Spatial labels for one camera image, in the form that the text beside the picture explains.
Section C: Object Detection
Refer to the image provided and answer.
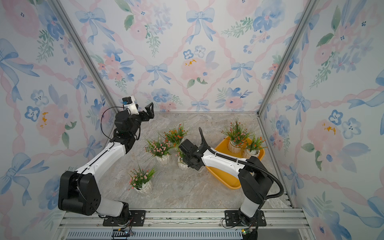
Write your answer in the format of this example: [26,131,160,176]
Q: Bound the potted plant pink white pot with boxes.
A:
[177,149,188,171]

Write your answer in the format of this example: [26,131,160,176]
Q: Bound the aluminium corner post left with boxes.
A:
[48,0,117,107]

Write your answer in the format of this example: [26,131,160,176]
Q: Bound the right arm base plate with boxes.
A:
[223,210,267,228]

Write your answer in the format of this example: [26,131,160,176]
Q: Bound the aluminium corner post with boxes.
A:
[257,0,318,117]
[48,0,117,107]

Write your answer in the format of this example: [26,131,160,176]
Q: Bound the potted plant pink front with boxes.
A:
[129,166,156,195]

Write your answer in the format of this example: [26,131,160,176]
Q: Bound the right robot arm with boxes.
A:
[179,139,274,218]

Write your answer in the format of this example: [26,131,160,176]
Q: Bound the aluminium corner post right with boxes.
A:
[257,0,318,117]

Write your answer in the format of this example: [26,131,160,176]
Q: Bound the potted plant pink flowers centre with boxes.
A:
[145,139,173,165]

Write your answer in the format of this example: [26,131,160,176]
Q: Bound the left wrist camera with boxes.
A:
[122,96,139,115]

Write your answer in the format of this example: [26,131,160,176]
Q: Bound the black cable hose right arm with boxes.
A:
[198,127,285,201]

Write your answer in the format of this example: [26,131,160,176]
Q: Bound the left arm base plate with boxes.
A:
[103,210,147,227]

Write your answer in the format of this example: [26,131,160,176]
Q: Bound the yellow storage box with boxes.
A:
[206,137,250,190]

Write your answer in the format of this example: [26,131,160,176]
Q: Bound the aluminium front rail frame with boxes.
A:
[53,209,315,240]

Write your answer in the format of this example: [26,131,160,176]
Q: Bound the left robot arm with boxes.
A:
[58,98,155,222]

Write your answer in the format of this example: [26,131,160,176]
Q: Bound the potted plant orange red flowers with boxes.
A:
[243,136,266,159]

